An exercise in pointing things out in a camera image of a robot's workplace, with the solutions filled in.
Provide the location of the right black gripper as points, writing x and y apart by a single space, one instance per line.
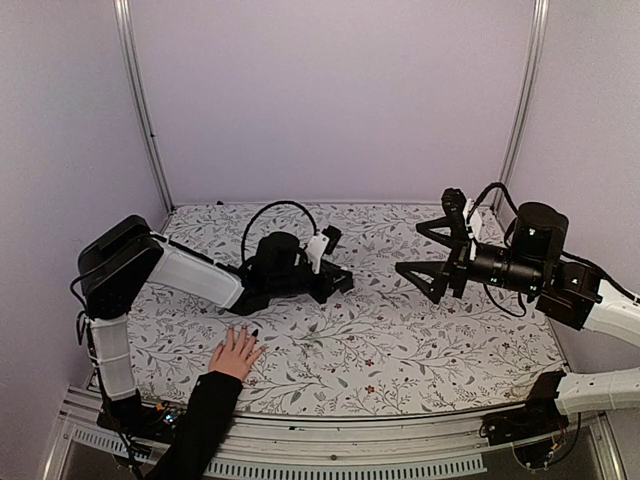
438 269

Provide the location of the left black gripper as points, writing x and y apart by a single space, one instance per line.
326 288

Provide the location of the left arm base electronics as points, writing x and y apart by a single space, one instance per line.
132 419

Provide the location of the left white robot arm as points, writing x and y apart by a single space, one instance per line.
115 267

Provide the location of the black sleeved forearm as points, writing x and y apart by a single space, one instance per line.
202 430

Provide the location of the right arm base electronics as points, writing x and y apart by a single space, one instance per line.
538 416

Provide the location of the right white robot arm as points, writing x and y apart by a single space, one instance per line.
572 291

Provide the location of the person's bare hand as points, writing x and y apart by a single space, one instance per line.
237 354

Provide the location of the floral patterned table mat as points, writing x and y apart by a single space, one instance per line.
381 349

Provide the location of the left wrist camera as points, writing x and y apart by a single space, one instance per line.
321 244

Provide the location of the metal table front rail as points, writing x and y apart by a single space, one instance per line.
414 447

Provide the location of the right aluminium frame post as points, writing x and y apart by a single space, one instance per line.
531 68

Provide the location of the aluminium frame post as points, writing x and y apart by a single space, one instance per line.
124 25
531 68

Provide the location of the left aluminium frame post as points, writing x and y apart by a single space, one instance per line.
124 25

